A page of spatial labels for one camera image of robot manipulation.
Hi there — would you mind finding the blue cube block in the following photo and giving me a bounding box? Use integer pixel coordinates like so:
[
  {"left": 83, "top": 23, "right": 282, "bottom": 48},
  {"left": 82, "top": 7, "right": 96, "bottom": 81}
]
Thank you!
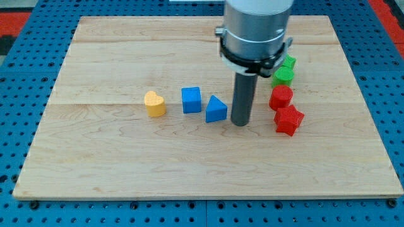
[{"left": 181, "top": 87, "right": 201, "bottom": 114}]

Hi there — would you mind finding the green block behind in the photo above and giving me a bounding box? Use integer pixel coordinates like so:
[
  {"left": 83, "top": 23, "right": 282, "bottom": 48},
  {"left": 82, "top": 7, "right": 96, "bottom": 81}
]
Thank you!
[{"left": 282, "top": 54, "right": 297, "bottom": 69}]

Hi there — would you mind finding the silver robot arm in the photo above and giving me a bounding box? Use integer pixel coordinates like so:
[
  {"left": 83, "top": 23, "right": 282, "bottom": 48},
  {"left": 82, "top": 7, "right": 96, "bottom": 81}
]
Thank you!
[{"left": 215, "top": 0, "right": 294, "bottom": 78}]

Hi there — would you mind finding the wooden board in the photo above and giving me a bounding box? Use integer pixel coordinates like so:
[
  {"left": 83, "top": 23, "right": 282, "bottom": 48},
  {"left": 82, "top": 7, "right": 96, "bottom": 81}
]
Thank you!
[{"left": 13, "top": 16, "right": 403, "bottom": 201}]

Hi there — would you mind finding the blue triangle block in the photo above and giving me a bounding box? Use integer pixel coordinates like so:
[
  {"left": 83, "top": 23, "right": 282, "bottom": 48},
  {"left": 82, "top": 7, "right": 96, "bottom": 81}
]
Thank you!
[{"left": 205, "top": 95, "right": 228, "bottom": 123}]

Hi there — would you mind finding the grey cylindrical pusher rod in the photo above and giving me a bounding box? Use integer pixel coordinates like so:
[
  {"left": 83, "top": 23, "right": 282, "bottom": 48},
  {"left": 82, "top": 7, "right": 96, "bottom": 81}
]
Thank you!
[{"left": 231, "top": 73, "right": 258, "bottom": 127}]

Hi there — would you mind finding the red star block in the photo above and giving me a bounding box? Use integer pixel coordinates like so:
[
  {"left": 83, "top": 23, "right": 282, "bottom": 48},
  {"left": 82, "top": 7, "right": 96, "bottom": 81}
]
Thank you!
[{"left": 274, "top": 105, "right": 305, "bottom": 136}]

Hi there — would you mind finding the green cylinder block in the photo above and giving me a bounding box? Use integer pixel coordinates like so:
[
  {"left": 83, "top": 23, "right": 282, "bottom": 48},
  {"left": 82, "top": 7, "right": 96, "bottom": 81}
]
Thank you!
[{"left": 271, "top": 66, "right": 295, "bottom": 88}]

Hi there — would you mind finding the red cylinder block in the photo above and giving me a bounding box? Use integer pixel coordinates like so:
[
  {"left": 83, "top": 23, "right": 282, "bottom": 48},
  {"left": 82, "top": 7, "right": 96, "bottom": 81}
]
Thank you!
[{"left": 269, "top": 84, "right": 294, "bottom": 111}]

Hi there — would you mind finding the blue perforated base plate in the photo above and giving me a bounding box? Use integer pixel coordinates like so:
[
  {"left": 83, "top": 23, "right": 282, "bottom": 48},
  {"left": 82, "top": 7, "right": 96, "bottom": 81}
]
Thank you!
[{"left": 1, "top": 0, "right": 403, "bottom": 226}]

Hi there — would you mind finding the yellow heart block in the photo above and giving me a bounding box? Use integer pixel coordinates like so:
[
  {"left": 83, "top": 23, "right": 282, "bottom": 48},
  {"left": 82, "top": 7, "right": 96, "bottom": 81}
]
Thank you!
[{"left": 144, "top": 91, "right": 167, "bottom": 117}]

